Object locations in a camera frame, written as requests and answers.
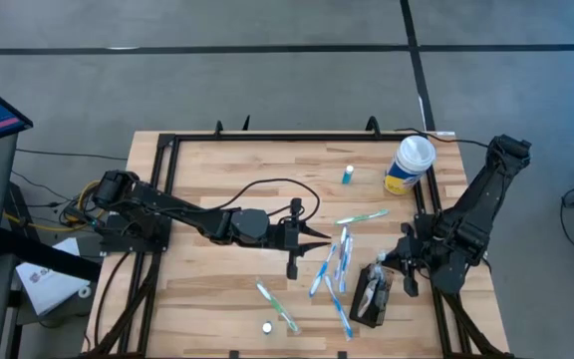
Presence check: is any disinfecting wipes canister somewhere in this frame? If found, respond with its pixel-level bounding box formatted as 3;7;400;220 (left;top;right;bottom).
383;134;437;196

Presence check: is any black stand beam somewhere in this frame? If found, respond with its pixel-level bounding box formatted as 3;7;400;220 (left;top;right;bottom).
0;226;103;283

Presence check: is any orange toothbrush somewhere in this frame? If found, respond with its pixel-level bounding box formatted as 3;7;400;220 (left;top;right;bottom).
374;266;393;313

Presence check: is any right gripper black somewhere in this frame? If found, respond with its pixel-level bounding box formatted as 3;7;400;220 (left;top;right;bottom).
383;222;421;298

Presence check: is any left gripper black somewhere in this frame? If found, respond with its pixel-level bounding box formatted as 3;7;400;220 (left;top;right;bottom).
269;197;332;279

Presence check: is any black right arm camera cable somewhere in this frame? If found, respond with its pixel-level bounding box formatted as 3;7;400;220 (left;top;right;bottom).
394;127;490;150

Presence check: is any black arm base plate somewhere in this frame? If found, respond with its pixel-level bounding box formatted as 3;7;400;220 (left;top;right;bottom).
413;211;447;255
98;212;172;254

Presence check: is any green toothbrush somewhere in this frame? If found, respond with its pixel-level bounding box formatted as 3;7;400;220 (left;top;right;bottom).
374;248;388;280
254;278;302;335
334;207;391;226

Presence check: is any yellow floor cable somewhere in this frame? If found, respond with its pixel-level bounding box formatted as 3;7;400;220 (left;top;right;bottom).
2;179;114;233

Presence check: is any black wire caddy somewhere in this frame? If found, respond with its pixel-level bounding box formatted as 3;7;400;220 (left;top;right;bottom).
349;261;396;329

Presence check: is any white paper sheet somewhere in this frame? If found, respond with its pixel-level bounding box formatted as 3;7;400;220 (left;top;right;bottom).
15;237;92;317

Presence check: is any black aluminium table frame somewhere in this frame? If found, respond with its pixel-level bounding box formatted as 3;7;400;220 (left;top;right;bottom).
85;130;512;359

